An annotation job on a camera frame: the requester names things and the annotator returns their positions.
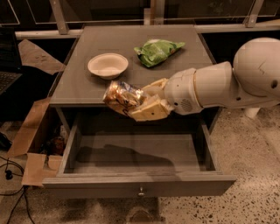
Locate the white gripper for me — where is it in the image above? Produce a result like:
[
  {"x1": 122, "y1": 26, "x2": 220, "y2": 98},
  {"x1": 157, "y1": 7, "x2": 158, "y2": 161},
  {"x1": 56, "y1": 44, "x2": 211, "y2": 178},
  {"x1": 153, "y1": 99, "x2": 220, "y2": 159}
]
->
[{"x1": 129, "y1": 68, "x2": 203, "y2": 122}]

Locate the crushed orange soda can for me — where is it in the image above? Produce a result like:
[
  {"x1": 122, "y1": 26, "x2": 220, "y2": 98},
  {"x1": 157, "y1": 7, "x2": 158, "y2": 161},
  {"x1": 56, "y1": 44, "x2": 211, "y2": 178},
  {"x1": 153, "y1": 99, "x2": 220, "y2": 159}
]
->
[{"x1": 103, "y1": 80, "x2": 148, "y2": 116}]

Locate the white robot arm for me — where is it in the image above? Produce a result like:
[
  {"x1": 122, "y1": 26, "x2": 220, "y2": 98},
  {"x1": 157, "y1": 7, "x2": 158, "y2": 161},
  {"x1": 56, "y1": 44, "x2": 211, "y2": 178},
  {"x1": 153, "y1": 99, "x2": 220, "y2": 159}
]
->
[{"x1": 129, "y1": 38, "x2": 280, "y2": 122}]

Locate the grey open top drawer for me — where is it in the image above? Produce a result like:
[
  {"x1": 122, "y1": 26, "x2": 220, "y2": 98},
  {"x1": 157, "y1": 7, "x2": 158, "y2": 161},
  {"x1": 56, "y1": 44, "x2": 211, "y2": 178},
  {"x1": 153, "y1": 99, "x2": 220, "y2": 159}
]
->
[{"x1": 43, "y1": 115, "x2": 236, "y2": 198}]

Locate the grey cabinet with counter top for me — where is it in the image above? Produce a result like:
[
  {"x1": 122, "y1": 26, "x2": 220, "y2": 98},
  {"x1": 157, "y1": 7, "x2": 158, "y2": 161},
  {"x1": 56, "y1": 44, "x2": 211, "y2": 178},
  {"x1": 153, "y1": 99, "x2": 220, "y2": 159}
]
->
[{"x1": 50, "y1": 25, "x2": 220, "y2": 133}]

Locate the metal drawer knob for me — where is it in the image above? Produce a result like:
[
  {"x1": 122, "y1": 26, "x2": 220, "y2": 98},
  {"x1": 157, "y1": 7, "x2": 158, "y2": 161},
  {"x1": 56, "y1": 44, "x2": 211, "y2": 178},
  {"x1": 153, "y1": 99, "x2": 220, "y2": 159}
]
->
[{"x1": 137, "y1": 187, "x2": 145, "y2": 197}]

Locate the green chip bag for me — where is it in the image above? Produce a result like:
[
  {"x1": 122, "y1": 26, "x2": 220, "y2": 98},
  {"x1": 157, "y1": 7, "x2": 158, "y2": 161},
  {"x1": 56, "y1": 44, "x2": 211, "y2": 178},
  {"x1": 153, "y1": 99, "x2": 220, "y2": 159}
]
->
[{"x1": 134, "y1": 39, "x2": 185, "y2": 68}]

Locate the white paper bowl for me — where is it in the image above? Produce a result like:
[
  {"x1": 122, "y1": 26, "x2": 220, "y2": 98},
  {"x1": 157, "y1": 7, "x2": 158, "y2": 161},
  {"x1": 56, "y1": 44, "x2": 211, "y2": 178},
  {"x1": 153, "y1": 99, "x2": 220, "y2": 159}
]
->
[{"x1": 87, "y1": 53, "x2": 129, "y2": 80}]

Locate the brown cardboard sheet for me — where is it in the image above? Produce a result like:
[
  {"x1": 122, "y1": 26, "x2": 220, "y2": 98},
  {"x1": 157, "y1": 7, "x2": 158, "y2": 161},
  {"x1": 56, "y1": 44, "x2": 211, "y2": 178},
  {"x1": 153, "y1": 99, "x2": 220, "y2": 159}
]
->
[{"x1": 18, "y1": 39, "x2": 66, "y2": 75}]

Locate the open cardboard box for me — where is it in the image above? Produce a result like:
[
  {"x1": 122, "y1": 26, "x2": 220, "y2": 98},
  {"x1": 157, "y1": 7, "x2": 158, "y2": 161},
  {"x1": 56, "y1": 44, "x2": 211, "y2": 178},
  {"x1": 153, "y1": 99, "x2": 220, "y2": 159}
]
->
[{"x1": 7, "y1": 97, "x2": 62, "y2": 187}]

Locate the black laptop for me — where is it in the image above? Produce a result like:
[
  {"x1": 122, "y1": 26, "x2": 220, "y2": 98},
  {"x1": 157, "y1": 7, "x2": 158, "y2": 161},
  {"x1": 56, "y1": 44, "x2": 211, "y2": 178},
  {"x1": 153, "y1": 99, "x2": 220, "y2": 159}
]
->
[{"x1": 0, "y1": 27, "x2": 22, "y2": 95}]

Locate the metal frame railing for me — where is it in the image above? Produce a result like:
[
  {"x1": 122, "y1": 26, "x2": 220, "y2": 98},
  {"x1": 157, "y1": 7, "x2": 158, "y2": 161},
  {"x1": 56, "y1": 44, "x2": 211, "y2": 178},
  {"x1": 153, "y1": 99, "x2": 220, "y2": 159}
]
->
[{"x1": 9, "y1": 0, "x2": 280, "y2": 39}]

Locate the black cable on floor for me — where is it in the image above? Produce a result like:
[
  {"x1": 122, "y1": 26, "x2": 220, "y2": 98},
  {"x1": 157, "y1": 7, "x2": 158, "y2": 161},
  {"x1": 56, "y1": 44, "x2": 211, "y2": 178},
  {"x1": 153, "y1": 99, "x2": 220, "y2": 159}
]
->
[{"x1": 0, "y1": 156, "x2": 36, "y2": 224}]

